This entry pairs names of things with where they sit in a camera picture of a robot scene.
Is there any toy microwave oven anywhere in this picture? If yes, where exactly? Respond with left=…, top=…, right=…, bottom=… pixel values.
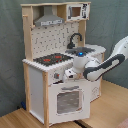
left=67, top=3, right=90, bottom=21

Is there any white wooden toy kitchen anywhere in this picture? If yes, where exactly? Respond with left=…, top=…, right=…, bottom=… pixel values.
left=22, top=2, right=105, bottom=127

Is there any grey toy sink basin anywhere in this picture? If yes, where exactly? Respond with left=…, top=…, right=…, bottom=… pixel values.
left=65, top=47, right=95, bottom=55

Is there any white toy oven door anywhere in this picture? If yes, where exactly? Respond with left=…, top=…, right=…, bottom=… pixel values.
left=49, top=80, right=91, bottom=124

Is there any left red stove knob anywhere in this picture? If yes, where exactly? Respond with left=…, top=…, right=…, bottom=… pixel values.
left=54, top=73, right=60, bottom=79

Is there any grey toy range hood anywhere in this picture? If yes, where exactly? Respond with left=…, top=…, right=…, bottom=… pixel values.
left=35, top=5, right=64, bottom=27

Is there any black toy faucet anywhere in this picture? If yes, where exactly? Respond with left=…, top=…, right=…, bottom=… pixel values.
left=67, top=33, right=82, bottom=49

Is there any black toy stovetop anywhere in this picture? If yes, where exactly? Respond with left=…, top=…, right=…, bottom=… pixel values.
left=34, top=53, right=71, bottom=66

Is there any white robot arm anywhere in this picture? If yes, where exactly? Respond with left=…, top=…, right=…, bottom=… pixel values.
left=63, top=36, right=128, bottom=81

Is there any grey backdrop curtain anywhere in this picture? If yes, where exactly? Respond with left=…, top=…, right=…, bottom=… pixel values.
left=0, top=0, right=128, bottom=117

